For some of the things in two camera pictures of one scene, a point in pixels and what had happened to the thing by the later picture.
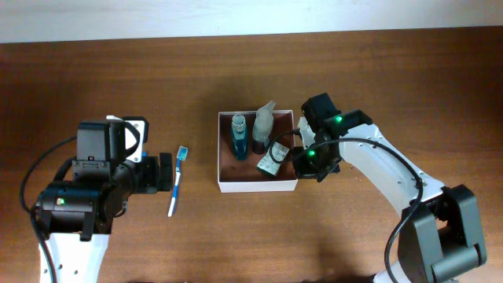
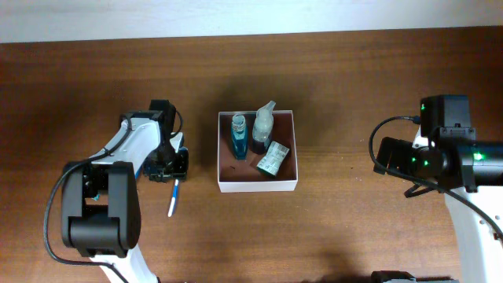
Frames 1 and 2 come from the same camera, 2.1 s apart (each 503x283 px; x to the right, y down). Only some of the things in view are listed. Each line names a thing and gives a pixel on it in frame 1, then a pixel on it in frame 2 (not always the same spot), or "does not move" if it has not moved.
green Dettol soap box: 272,160 does not move
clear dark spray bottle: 262,127 does not move
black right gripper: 304,169 → 399,148
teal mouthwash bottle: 240,137 does not move
